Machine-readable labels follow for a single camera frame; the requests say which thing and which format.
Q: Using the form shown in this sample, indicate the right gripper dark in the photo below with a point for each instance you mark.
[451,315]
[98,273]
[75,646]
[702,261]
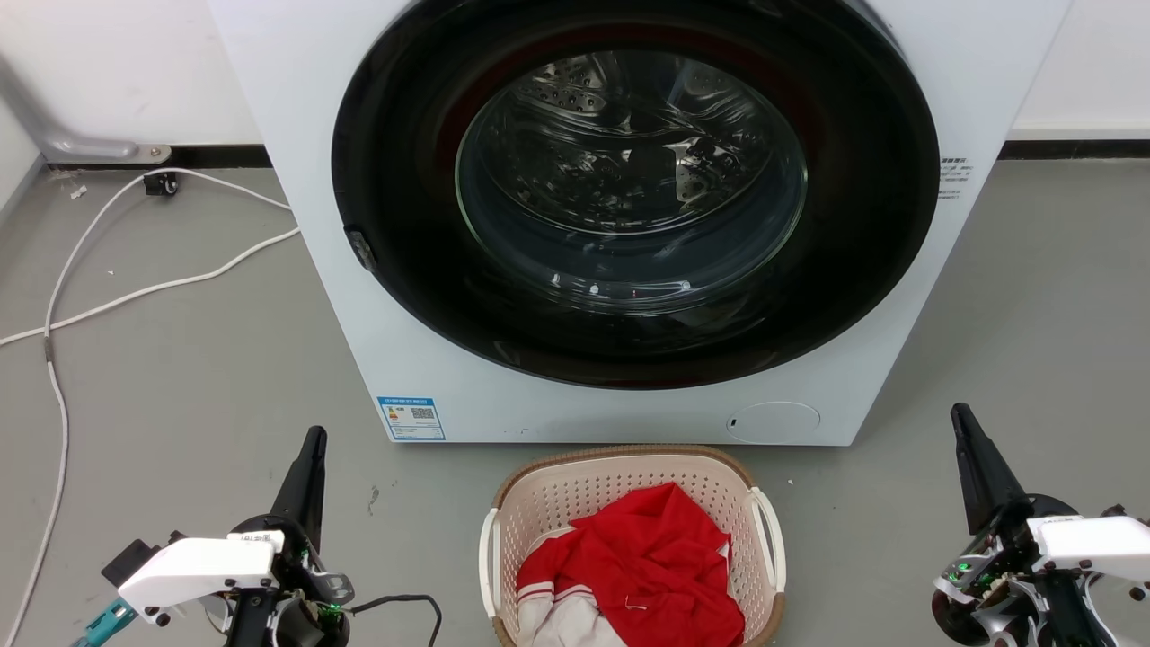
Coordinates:
[997,575]

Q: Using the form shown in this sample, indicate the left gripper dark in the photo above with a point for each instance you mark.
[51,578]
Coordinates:
[296,575]

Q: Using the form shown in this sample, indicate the beige perforated laundry basket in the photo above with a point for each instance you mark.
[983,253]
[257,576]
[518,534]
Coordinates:
[575,490]

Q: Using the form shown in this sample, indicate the blue energy label sticker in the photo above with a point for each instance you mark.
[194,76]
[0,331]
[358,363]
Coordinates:
[411,419]

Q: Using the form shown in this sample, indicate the round white filter cover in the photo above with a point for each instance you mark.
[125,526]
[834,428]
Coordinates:
[773,422]

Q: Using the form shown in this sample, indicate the black round washer door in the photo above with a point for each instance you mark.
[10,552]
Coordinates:
[404,270]

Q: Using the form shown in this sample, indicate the grey washer door latch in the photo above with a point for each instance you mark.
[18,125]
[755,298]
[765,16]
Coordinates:
[362,248]

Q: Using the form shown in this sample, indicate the white garment with red stripes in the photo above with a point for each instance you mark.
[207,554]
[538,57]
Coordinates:
[561,620]

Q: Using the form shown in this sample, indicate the small printed warning label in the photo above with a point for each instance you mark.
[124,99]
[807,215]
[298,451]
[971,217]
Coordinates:
[953,178]

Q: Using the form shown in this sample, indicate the small black floor fitting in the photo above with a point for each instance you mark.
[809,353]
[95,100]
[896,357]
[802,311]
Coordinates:
[162,185]

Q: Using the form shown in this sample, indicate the white front-load washing machine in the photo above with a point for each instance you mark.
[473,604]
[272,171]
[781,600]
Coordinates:
[296,108]

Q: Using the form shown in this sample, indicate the grey drain pipe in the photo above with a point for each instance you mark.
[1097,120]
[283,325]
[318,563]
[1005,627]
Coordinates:
[54,135]

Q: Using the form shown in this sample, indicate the right white wrist camera housing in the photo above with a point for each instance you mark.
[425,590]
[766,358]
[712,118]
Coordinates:
[1092,541]

